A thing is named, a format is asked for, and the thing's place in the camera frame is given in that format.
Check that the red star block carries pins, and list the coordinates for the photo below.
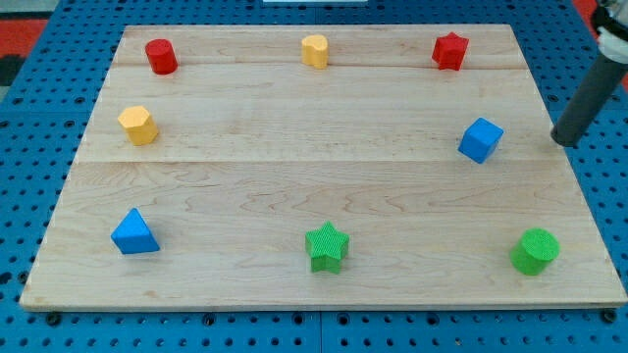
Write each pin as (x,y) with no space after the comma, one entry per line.
(449,51)

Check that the green star block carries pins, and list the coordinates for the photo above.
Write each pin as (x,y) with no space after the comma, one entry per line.
(326,247)

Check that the blue cube block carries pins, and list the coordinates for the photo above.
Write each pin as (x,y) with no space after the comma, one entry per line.
(480,140)

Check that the wooden board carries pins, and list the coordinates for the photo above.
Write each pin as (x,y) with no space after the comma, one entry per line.
(255,149)

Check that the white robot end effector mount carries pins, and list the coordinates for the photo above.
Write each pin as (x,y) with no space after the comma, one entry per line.
(609,20)

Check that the blue triangle block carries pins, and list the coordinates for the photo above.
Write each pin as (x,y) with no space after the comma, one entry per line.
(133,236)

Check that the red cylinder block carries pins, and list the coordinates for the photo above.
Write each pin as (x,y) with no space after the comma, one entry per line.
(161,56)

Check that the yellow heart block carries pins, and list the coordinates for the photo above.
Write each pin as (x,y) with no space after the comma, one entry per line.
(315,51)

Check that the green cylinder block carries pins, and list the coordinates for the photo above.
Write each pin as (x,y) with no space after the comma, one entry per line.
(534,251)

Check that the yellow hexagon block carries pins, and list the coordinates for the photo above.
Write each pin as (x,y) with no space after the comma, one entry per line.
(138,125)

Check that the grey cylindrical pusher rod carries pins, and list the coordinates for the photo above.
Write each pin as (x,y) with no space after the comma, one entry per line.
(595,89)

